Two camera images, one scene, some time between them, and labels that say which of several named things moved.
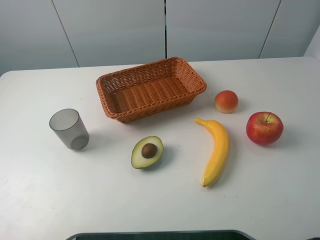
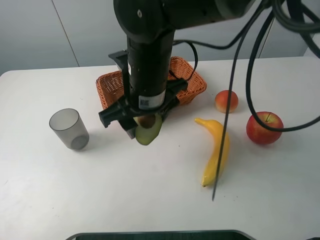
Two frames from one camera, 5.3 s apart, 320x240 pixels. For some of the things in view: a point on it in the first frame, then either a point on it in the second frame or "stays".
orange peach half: x=226 y=101 stays
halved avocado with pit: x=146 y=151 to x=148 y=128
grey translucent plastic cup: x=67 y=123 stays
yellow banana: x=218 y=152 stays
